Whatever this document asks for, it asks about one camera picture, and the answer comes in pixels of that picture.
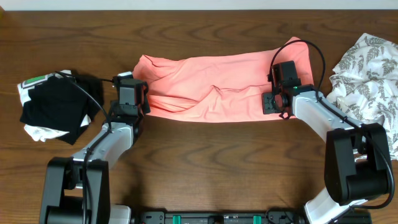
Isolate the black cable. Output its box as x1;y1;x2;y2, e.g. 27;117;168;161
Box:
269;39;396;218
54;70;116;224

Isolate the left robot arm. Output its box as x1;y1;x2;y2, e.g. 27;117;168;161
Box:
39;75;150;224

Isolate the right black cable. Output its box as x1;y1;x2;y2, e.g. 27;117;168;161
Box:
269;39;396;218

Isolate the left black cable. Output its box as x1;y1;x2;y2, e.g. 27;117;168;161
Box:
54;70;116;224

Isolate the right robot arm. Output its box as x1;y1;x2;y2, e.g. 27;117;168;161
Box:
262;61;395;223

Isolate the pink t-shirt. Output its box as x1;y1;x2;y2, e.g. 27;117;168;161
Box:
132;37;313;123

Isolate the white garment with green print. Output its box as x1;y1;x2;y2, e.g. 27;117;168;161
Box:
17;70;92;143

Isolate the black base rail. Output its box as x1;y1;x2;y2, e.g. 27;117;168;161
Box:
107;205;373;224

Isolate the black folded garment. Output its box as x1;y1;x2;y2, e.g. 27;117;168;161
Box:
19;73;104;146

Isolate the white fern print cloth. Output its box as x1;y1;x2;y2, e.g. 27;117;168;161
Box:
326;33;397;160

